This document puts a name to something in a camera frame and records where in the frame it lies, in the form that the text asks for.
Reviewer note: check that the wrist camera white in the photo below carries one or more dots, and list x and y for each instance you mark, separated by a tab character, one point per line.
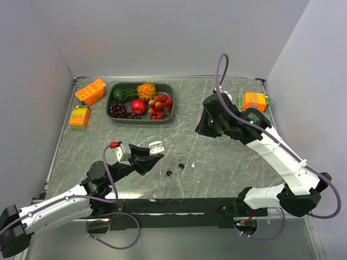
122	151
223	92

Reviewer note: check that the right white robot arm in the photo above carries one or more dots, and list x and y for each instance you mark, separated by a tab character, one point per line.
300	193

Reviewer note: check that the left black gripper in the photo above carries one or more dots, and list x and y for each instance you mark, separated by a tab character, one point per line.
143	162

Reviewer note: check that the dark grey fruit tray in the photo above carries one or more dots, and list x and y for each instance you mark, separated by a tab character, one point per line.
162	88

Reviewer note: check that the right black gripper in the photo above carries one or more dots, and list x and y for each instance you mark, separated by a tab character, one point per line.
202	128

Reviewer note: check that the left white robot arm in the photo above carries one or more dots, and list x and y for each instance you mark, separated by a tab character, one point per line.
91	197

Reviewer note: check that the orange spiky fruit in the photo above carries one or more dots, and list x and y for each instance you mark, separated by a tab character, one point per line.
146	91

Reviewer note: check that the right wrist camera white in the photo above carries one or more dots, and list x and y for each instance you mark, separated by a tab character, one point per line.
223	92

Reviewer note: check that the orange box back right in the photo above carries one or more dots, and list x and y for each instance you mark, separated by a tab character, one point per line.
258	101

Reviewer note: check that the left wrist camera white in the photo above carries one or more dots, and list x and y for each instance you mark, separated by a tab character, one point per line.
122	151

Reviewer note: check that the orange sponge pack left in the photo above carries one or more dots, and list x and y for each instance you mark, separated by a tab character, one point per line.
79	118

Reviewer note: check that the red lychee cluster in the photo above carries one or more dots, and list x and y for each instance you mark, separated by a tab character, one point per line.
160	107

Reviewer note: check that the green lime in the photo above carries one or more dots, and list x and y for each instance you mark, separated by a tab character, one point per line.
118	94

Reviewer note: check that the red apple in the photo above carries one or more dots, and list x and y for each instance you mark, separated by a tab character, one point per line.
138	107

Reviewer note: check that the dark purple grape bunch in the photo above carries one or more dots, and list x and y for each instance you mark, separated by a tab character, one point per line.
118	110

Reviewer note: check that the orange carton back left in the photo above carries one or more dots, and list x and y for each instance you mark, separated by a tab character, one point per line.
92	93

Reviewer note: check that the white earbud charging case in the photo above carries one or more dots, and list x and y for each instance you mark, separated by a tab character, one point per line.
156	147

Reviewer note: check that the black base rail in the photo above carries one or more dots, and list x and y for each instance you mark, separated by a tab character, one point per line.
181	212

